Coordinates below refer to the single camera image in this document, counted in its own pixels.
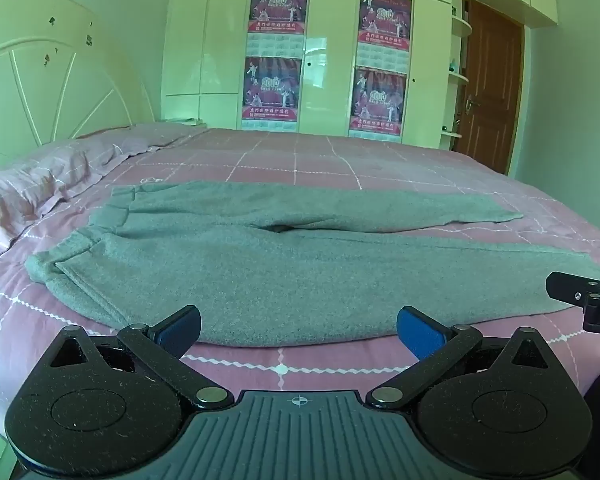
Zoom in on pink checked pillow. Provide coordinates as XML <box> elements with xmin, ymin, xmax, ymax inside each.
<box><xmin>0</xmin><ymin>122</ymin><xmax>211</xmax><ymax>256</ymax></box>

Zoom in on red wall poster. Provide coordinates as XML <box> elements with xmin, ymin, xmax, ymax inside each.
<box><xmin>247</xmin><ymin>0</ymin><xmax>311</xmax><ymax>59</ymax></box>
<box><xmin>357</xmin><ymin>0</ymin><xmax>413</xmax><ymax>69</ymax></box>
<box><xmin>348</xmin><ymin>65</ymin><xmax>409</xmax><ymax>142</ymax></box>
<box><xmin>241</xmin><ymin>56</ymin><xmax>303</xmax><ymax>134</ymax></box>

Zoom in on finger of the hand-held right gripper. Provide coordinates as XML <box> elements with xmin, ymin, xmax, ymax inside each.
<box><xmin>545</xmin><ymin>272</ymin><xmax>600</xmax><ymax>307</ymax></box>

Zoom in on white corner shelf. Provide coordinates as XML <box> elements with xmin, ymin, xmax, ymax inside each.
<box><xmin>441</xmin><ymin>0</ymin><xmax>475</xmax><ymax>152</ymax></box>

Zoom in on stack of papers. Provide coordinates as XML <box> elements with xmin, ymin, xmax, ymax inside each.
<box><xmin>161</xmin><ymin>117</ymin><xmax>209</xmax><ymax>129</ymax></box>

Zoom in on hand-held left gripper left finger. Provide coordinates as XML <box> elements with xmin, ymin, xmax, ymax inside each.
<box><xmin>44</xmin><ymin>304</ymin><xmax>236</xmax><ymax>411</ymax></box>

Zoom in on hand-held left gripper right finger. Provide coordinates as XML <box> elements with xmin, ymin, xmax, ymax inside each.
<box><xmin>365</xmin><ymin>306</ymin><xmax>563</xmax><ymax>411</ymax></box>

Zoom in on brown wooden door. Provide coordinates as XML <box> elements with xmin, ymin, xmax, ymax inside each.
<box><xmin>452</xmin><ymin>0</ymin><xmax>526</xmax><ymax>176</ymax></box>

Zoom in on pink checked bed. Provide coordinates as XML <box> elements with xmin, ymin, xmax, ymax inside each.
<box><xmin>0</xmin><ymin>127</ymin><xmax>600</xmax><ymax>433</ymax></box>

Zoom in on grey pants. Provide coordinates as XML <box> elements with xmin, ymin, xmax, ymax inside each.
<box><xmin>25</xmin><ymin>180</ymin><xmax>600</xmax><ymax>349</ymax></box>

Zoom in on white glossy wardrobe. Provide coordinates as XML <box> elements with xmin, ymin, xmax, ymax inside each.
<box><xmin>160</xmin><ymin>0</ymin><xmax>558</xmax><ymax>152</ymax></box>

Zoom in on white arched headboard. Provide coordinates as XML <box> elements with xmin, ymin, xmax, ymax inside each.
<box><xmin>0</xmin><ymin>0</ymin><xmax>157</xmax><ymax>177</ymax></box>

